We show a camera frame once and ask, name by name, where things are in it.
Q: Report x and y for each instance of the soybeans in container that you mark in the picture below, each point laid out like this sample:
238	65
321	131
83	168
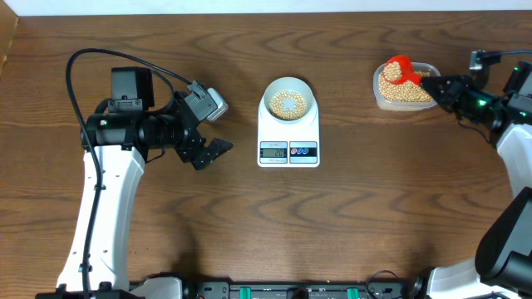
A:
407	91

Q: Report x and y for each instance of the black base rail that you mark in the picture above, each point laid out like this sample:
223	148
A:
386	289

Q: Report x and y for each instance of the white digital kitchen scale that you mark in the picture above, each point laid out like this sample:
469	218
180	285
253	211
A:
287	144

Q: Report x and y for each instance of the pale grey bowl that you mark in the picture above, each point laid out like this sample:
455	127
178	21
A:
291	84

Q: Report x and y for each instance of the red measuring scoop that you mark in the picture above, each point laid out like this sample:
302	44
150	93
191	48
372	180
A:
408	73

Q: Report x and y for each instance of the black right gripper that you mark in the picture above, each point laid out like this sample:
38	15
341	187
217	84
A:
445	99

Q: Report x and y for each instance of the soybeans in bowl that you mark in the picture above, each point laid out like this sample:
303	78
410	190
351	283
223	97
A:
288	105

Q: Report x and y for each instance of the brown cardboard box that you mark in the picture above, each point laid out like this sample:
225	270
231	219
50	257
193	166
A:
8	26

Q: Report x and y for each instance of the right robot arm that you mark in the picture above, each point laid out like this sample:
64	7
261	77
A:
501	266

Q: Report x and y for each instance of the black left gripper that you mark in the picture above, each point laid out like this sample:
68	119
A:
188	151

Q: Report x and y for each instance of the clear plastic container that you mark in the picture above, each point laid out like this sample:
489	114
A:
396	105

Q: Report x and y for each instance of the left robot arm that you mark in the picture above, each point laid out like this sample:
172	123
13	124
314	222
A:
118	138

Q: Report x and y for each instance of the soybeans in scoop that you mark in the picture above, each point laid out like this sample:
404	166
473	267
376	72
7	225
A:
392	71

